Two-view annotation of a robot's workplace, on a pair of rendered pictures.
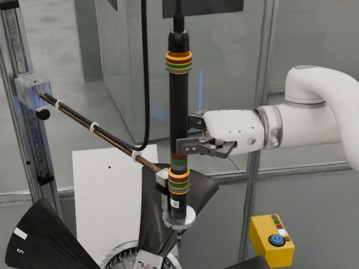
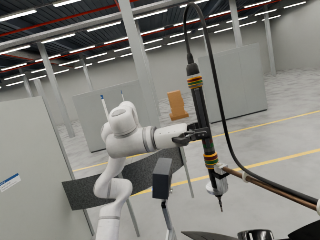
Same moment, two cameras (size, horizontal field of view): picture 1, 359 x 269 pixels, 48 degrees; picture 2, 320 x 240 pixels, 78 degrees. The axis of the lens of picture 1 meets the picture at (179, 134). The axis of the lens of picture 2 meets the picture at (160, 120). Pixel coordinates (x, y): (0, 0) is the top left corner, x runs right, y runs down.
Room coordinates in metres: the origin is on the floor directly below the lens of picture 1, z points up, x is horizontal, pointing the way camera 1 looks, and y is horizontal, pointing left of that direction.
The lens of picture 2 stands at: (1.23, 0.09, 1.83)
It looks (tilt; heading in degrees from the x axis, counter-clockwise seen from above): 11 degrees down; 201
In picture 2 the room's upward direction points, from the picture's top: 14 degrees counter-clockwise
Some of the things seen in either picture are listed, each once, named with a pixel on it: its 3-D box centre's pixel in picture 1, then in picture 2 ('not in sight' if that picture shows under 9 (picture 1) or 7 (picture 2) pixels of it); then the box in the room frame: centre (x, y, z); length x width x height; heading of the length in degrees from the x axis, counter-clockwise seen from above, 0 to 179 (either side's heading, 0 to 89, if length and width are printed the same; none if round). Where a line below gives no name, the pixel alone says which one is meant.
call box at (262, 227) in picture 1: (270, 242); not in sight; (0.99, -0.31, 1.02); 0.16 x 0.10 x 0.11; 9
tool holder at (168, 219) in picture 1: (175, 198); (216, 176); (0.65, 0.01, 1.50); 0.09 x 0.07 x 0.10; 44
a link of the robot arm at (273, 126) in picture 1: (266, 127); (151, 138); (0.67, -0.17, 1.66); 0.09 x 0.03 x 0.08; 9
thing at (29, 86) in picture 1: (33, 90); not in sight; (1.10, 0.43, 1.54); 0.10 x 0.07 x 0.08; 44
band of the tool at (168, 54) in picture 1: (178, 62); (195, 82); (0.65, 0.00, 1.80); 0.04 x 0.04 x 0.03
